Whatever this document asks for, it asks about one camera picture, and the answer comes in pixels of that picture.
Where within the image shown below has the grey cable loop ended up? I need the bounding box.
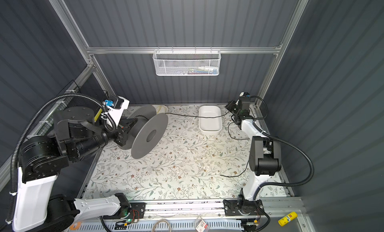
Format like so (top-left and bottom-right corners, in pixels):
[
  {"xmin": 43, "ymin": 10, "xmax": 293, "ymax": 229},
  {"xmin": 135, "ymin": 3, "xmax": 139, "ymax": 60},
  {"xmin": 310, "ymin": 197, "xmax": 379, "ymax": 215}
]
[{"xmin": 151, "ymin": 219, "xmax": 173, "ymax": 232}]

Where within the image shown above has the black wire basket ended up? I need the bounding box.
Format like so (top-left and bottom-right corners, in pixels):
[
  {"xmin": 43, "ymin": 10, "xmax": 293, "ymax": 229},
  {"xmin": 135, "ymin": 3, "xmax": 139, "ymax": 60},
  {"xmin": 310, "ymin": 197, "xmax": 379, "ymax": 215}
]
[{"xmin": 26, "ymin": 76, "xmax": 109, "ymax": 140}]

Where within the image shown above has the small plastic packet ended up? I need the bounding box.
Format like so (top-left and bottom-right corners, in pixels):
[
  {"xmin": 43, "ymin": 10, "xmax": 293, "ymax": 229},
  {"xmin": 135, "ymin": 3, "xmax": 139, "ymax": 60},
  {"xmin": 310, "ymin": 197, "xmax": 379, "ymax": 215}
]
[{"xmin": 194, "ymin": 217, "xmax": 210, "ymax": 232}]

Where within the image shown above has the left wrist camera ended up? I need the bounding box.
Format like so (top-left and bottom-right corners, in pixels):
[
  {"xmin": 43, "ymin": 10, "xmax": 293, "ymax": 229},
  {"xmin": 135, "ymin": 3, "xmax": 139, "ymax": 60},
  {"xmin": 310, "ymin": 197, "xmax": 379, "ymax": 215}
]
[{"xmin": 103, "ymin": 95, "xmax": 130, "ymax": 126}]

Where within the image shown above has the right white tray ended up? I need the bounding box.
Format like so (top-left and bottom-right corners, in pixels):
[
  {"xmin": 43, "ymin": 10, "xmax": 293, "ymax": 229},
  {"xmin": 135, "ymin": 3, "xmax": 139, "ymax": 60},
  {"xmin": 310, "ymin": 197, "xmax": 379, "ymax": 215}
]
[{"xmin": 199, "ymin": 105, "xmax": 223, "ymax": 136}]

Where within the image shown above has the left white tray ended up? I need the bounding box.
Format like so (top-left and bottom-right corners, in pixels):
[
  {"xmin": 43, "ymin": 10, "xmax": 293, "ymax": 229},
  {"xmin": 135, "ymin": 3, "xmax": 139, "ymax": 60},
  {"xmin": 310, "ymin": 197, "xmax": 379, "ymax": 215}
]
[{"xmin": 153, "ymin": 105, "xmax": 168, "ymax": 114}]

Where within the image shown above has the orange tape roll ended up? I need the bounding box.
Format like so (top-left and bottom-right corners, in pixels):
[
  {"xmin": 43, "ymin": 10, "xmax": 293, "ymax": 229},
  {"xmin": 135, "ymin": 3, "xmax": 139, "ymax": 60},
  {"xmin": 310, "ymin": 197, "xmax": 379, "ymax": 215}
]
[{"xmin": 69, "ymin": 222, "xmax": 82, "ymax": 231}]

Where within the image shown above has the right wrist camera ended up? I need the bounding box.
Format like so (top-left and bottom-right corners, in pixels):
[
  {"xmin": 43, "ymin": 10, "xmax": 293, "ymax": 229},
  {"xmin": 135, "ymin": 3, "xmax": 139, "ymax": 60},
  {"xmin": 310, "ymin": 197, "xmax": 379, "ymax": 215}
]
[{"xmin": 240, "ymin": 92, "xmax": 251, "ymax": 97}]

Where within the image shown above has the black cable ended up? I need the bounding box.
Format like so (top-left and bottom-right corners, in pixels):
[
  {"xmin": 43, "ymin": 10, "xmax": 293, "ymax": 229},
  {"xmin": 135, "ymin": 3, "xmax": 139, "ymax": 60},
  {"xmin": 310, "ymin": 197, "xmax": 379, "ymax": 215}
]
[{"xmin": 161, "ymin": 111, "xmax": 250, "ymax": 179}]

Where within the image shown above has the white wire mesh basket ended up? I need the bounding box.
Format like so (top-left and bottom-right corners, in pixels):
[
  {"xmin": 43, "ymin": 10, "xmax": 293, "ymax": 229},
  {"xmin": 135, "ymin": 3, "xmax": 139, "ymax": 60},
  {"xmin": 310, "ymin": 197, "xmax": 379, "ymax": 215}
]
[{"xmin": 153, "ymin": 48, "xmax": 222, "ymax": 76}]

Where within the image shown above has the white tray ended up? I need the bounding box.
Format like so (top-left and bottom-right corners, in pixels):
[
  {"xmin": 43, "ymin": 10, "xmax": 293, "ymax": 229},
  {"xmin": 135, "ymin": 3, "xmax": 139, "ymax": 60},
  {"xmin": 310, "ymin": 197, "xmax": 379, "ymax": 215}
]
[
  {"xmin": 153, "ymin": 105, "xmax": 168, "ymax": 114},
  {"xmin": 199, "ymin": 105, "xmax": 223, "ymax": 136}
]

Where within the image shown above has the black cable spool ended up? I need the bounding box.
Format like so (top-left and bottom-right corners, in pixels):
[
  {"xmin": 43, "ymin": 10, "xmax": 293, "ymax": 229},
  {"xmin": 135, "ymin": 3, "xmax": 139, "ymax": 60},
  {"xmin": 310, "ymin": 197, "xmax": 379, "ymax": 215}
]
[{"xmin": 119, "ymin": 105, "xmax": 169, "ymax": 159}]

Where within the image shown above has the yellow glue bottle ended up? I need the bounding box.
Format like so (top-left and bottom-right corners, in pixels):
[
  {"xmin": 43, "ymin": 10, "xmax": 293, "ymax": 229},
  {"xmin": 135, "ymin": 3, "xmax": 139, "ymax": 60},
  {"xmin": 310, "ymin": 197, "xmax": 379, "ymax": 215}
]
[{"xmin": 278, "ymin": 212, "xmax": 298, "ymax": 227}]

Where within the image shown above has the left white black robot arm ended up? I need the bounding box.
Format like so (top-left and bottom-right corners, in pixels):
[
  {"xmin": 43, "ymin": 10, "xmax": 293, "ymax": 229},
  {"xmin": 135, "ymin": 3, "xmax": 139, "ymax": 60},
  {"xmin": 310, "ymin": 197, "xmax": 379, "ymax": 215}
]
[{"xmin": 5, "ymin": 93, "xmax": 137, "ymax": 232}]

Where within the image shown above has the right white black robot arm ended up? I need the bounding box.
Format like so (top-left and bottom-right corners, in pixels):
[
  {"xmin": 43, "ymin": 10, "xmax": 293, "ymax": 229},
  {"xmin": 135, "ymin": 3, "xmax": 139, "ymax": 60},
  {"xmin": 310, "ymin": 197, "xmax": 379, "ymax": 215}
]
[{"xmin": 226, "ymin": 92, "xmax": 315, "ymax": 215}]

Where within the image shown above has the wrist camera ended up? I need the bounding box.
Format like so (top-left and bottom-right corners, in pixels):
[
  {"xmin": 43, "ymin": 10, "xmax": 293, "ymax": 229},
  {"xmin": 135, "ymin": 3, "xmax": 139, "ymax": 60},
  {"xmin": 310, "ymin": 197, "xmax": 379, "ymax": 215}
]
[
  {"xmin": 240, "ymin": 92, "xmax": 251, "ymax": 97},
  {"xmin": 103, "ymin": 95, "xmax": 130, "ymax": 126}
]

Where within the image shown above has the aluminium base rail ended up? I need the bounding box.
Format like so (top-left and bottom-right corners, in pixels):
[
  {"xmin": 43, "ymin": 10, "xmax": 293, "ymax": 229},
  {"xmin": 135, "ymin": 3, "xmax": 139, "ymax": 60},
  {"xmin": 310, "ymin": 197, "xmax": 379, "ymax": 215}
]
[{"xmin": 140, "ymin": 197, "xmax": 307, "ymax": 221}]

